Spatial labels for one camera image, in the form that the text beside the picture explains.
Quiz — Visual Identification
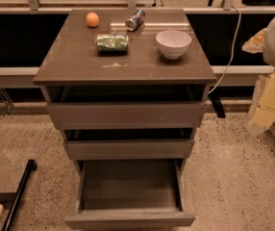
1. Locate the top drawer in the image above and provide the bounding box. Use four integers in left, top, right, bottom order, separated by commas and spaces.
47, 102, 206, 130

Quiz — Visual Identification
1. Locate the orange fruit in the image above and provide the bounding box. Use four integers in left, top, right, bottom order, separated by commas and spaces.
86, 13, 99, 28

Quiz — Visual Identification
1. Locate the open bottom drawer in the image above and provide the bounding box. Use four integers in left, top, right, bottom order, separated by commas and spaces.
64, 159, 195, 230

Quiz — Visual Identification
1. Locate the middle drawer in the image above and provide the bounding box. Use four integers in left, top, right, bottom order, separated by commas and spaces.
64, 140, 193, 160

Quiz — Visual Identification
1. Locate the white bowl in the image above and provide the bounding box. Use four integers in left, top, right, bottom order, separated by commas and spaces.
156, 30, 191, 60

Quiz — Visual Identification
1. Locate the black pole on floor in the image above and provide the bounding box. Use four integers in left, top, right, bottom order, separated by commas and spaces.
1, 160, 38, 231

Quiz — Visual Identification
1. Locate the brown drawer cabinet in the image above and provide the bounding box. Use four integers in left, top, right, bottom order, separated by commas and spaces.
33, 8, 217, 231

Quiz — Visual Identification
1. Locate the green can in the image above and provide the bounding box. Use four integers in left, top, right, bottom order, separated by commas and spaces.
96, 35, 129, 53

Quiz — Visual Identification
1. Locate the blue silver can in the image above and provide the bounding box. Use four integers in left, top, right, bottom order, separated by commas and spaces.
125, 10, 145, 32

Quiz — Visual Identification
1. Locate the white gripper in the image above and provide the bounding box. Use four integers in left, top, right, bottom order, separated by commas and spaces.
242, 17, 275, 135

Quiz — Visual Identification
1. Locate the white cable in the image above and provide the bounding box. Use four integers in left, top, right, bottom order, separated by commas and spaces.
208, 5, 243, 95

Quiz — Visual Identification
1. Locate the metal railing frame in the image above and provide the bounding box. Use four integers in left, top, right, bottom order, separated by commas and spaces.
0, 0, 275, 89

